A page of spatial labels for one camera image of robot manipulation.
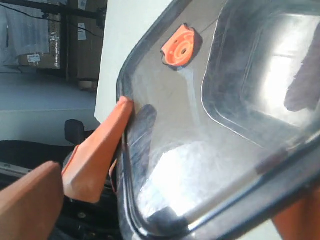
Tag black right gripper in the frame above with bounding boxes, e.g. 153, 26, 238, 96
0, 96, 134, 240

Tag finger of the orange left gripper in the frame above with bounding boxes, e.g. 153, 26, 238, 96
272, 189, 320, 240

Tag dark transparent lunch box lid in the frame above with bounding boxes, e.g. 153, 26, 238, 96
117, 0, 320, 240

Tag stainless steel lunch box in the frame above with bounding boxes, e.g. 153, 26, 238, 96
174, 0, 320, 156

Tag cardboard boxes on shelf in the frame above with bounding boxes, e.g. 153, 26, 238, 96
18, 0, 108, 92

